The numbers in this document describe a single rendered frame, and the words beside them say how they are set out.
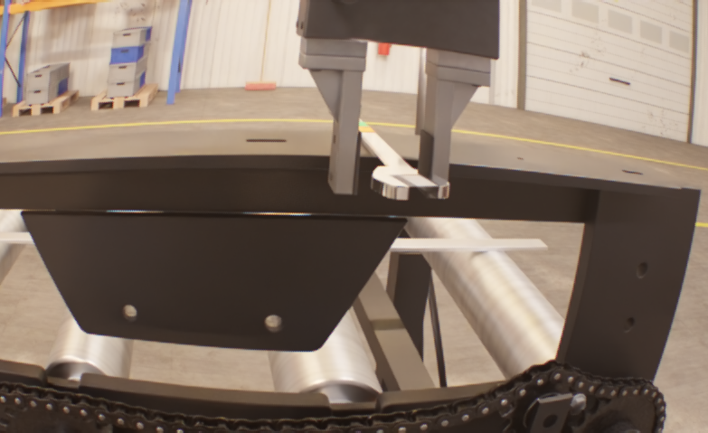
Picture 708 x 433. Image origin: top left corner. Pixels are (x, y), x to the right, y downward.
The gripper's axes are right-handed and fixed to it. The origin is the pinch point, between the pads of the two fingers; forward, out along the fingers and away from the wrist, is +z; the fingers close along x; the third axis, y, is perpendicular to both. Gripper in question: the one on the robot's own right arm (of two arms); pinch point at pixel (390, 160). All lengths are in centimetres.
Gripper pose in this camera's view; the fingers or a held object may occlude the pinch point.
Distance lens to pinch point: 48.0
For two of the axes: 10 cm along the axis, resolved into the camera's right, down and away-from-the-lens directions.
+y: 1.6, 3.2, -9.3
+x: 9.8, 0.2, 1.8
